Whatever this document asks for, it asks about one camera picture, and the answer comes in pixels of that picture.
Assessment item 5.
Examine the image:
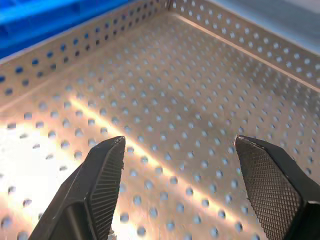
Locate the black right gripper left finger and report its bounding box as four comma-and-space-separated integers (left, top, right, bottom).
28, 135, 126, 240

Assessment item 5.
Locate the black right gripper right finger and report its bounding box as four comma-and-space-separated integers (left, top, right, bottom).
233, 134, 320, 240

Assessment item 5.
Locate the blue compartment plastic tray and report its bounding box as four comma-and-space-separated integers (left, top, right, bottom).
0, 0, 131, 60

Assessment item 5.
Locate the perforated steel tray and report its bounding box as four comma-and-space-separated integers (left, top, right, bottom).
0, 0, 320, 240

